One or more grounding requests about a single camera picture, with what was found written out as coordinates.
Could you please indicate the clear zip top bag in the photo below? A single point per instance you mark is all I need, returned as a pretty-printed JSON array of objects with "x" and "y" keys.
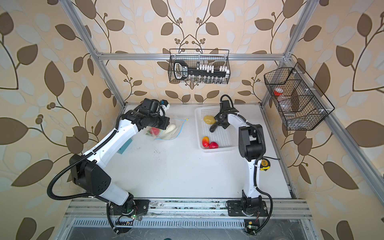
[{"x": 179, "y": 127}]

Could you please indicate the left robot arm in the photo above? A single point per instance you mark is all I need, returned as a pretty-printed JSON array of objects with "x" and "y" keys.
[{"x": 88, "y": 171}]

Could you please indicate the teal block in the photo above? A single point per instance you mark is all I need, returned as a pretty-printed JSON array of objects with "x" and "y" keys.
[{"x": 124, "y": 146}]

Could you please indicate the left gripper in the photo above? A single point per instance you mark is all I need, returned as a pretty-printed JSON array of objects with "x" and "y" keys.
[{"x": 165, "y": 121}]

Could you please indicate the red apple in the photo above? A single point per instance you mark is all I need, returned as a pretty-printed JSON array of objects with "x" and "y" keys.
[
  {"x": 213, "y": 145},
  {"x": 155, "y": 131}
]

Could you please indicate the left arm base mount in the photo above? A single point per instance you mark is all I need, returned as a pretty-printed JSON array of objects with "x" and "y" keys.
[{"x": 130, "y": 208}]

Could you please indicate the aluminium front rail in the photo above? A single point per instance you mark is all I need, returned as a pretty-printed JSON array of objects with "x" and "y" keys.
[{"x": 195, "y": 208}]

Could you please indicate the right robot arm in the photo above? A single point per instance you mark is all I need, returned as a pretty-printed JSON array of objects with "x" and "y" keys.
[{"x": 251, "y": 145}]

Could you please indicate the black tool in basket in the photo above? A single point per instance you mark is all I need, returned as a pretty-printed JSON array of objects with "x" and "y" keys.
[{"x": 199, "y": 72}]

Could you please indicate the upper yellow potato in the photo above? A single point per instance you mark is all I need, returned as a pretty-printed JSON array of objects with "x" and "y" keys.
[{"x": 210, "y": 120}]

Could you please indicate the white plastic basket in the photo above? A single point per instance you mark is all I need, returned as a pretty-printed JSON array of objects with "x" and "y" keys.
[{"x": 227, "y": 139}]

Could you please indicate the white green cucumber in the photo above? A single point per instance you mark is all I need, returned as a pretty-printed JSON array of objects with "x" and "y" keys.
[{"x": 170, "y": 128}]

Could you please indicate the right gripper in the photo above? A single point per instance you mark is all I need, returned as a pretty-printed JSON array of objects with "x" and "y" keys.
[{"x": 224, "y": 125}]

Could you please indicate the red yellow mango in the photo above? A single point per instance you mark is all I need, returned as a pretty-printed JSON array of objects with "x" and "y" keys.
[{"x": 205, "y": 142}]

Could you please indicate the yellow black tape measure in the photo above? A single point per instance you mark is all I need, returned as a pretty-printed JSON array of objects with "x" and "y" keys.
[{"x": 265, "y": 164}]

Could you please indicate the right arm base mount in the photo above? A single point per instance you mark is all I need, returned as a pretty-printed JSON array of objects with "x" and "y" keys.
[{"x": 236, "y": 208}]

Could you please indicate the back wire basket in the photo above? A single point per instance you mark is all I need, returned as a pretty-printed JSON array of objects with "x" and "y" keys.
[{"x": 218, "y": 57}]

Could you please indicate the red white item in basket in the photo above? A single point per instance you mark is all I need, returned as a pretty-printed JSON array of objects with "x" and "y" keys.
[{"x": 278, "y": 91}]

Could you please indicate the side wire basket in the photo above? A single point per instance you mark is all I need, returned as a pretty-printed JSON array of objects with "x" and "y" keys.
[{"x": 303, "y": 105}]

